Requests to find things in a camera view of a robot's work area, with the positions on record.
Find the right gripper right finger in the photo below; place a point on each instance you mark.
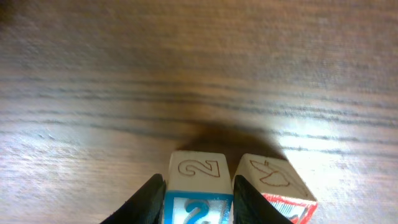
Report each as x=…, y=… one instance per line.
x=250, y=207

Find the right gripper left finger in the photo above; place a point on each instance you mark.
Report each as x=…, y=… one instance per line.
x=144, y=207

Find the red top wooden block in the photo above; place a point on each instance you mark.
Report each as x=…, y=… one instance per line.
x=280, y=184

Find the blue number two block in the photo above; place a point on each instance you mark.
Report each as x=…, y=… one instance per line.
x=198, y=189

